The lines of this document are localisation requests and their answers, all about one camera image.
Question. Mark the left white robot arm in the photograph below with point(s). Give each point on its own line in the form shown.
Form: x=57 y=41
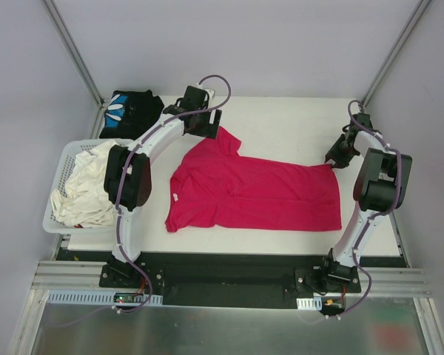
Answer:
x=128 y=179

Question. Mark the white cable duct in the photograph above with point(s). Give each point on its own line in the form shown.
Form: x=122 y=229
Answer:
x=125 y=299
x=309 y=304

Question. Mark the right aluminium frame post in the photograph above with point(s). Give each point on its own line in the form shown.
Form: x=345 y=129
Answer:
x=412 y=23

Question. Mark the white plastic laundry basket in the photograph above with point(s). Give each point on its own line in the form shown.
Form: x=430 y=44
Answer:
x=64 y=170

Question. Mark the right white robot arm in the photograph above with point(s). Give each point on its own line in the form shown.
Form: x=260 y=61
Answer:
x=379 y=189

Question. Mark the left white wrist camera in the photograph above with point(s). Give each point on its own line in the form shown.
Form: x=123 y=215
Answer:
x=209 y=91

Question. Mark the left aluminium frame post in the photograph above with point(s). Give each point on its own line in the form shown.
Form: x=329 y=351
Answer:
x=64 y=34

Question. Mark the right white cable duct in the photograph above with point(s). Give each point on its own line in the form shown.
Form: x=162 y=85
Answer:
x=309 y=304

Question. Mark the cream t shirt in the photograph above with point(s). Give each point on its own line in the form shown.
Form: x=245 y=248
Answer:
x=84 y=203

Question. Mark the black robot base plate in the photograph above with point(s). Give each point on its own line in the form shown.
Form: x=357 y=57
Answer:
x=231 y=280

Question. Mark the black folded t shirt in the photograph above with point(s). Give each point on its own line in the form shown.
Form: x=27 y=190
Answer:
x=130 y=114

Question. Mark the left white cable duct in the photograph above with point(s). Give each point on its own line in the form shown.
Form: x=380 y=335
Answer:
x=125 y=299

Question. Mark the aluminium frame post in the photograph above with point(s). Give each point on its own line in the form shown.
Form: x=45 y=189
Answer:
x=412 y=23
x=64 y=34

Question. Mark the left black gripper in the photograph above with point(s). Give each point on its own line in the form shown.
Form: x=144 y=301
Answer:
x=209 y=123

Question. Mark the pink t shirt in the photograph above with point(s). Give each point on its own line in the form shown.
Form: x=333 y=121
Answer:
x=215 y=186

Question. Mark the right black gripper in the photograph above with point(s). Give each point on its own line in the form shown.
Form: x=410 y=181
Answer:
x=341 y=151

